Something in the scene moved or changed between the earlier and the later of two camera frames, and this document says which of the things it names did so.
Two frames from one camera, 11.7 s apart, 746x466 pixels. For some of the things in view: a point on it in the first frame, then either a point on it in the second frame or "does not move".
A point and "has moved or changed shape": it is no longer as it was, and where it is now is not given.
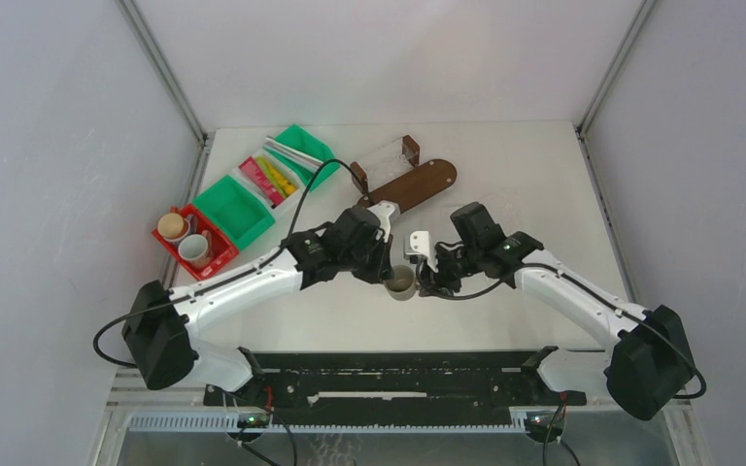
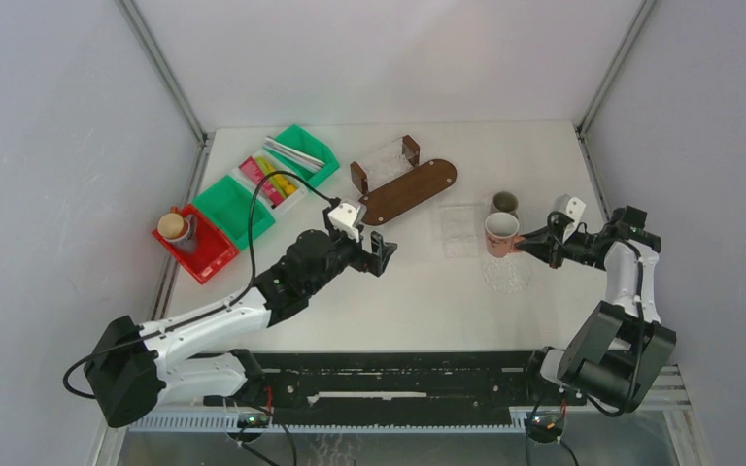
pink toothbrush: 294,157 does not move
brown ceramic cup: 173,226 does not move
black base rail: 329,381 does not move
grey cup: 403,284 to 504,202
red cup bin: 223,249 does not move
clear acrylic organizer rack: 404,156 does not move
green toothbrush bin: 310,144 does not move
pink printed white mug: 196,249 has moved or changed shape
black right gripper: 438,282 to 548,243
